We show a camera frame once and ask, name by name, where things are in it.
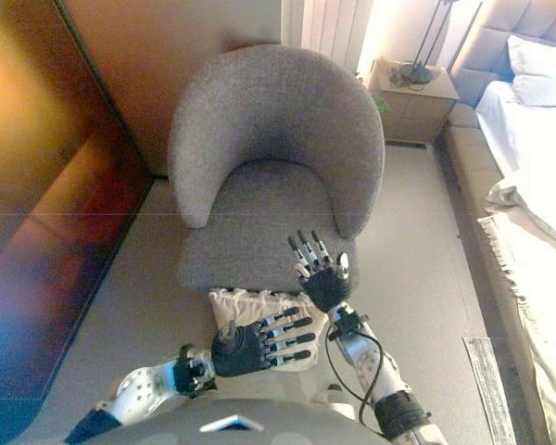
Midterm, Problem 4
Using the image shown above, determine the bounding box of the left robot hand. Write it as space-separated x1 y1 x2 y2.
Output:
210 305 319 377

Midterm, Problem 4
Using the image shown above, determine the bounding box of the beige upholstered bed frame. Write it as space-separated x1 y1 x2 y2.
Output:
437 0 556 445

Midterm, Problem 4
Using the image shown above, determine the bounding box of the white pillow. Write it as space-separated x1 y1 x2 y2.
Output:
507 34 556 111

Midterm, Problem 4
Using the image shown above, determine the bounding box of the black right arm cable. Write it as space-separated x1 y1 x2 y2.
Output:
325 319 386 433

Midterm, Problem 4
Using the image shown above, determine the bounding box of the grey fabric armchair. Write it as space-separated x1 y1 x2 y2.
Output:
169 44 386 296

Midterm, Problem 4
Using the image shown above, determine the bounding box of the black lamp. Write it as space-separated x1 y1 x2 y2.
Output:
400 0 462 85

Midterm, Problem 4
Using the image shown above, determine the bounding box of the light wooden nightstand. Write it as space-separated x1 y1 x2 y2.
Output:
368 57 460 145

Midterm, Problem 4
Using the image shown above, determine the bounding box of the white fringed cushion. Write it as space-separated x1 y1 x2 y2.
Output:
207 286 330 375

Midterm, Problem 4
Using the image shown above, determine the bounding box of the brown wooden wardrobe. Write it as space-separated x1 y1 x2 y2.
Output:
0 0 168 409

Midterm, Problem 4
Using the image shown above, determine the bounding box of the cream fringed throw blanket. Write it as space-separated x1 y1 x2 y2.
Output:
476 184 556 445

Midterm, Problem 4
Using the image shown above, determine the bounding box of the white radiator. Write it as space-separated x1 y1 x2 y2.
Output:
300 0 368 70

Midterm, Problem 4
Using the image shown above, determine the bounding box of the white duvet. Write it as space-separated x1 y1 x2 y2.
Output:
474 81 556 261

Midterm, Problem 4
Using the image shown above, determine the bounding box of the grey robot torso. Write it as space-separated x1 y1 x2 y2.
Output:
64 398 390 445

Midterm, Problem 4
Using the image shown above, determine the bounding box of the grey striped rug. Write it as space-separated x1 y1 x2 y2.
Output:
462 337 518 445

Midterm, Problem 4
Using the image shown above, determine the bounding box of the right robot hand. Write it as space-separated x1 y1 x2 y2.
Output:
286 229 353 314

